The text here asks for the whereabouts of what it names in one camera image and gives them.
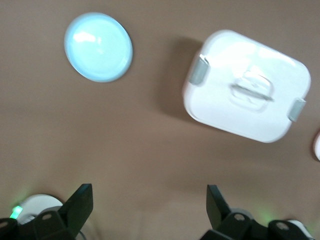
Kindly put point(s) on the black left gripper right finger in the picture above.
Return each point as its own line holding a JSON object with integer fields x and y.
{"x": 220, "y": 212}

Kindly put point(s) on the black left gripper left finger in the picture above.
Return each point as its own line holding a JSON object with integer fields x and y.
{"x": 75, "y": 212}

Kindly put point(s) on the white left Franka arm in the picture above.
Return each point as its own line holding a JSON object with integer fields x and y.
{"x": 40, "y": 202}

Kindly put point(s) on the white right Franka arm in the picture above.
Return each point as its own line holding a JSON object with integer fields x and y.
{"x": 300, "y": 225}

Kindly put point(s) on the brown table mat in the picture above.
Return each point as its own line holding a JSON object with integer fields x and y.
{"x": 150, "y": 155}

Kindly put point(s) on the white lidded storage box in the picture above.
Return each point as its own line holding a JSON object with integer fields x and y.
{"x": 237, "y": 117}

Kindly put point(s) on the pink round plate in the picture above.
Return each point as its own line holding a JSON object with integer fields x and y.
{"x": 317, "y": 147}

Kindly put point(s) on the light blue round plate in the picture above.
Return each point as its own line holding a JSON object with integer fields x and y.
{"x": 97, "y": 47}

